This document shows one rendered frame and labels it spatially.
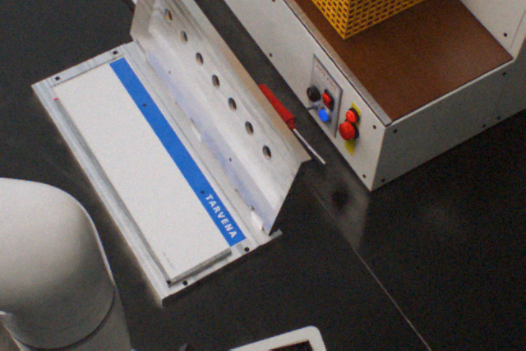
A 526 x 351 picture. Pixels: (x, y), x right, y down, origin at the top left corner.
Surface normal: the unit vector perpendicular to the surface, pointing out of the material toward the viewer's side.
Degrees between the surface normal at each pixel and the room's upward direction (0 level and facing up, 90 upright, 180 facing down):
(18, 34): 0
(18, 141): 0
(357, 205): 0
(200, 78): 74
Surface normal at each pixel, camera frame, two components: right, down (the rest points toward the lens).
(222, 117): -0.81, 0.27
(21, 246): 0.48, 0.17
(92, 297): 0.82, 0.50
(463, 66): 0.02, -0.52
